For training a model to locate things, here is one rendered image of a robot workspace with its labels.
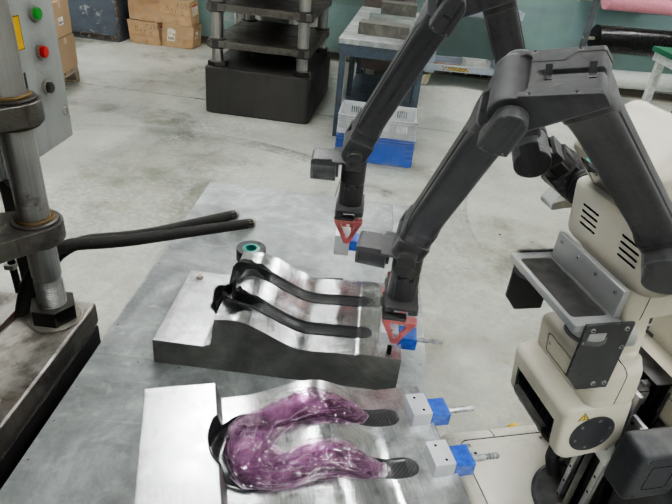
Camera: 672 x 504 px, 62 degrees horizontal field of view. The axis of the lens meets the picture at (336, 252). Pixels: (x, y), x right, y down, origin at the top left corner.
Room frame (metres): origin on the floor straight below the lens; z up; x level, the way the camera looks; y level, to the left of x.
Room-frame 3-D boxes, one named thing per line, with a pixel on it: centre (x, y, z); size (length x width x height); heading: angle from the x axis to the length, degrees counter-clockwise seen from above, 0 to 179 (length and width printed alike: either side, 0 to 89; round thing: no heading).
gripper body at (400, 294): (0.91, -0.14, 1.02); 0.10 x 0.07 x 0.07; 178
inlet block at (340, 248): (1.20, -0.06, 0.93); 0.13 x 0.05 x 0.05; 88
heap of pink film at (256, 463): (0.62, 0.02, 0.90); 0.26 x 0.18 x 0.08; 106
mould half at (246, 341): (0.98, 0.10, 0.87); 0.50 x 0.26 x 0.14; 88
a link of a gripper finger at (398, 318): (0.89, -0.14, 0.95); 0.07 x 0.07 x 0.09; 88
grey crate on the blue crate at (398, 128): (4.25, -0.22, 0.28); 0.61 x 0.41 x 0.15; 85
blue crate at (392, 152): (4.25, -0.21, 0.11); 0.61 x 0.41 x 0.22; 85
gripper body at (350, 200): (1.20, -0.02, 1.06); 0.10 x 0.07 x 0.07; 178
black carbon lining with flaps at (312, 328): (0.97, 0.08, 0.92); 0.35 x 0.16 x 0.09; 88
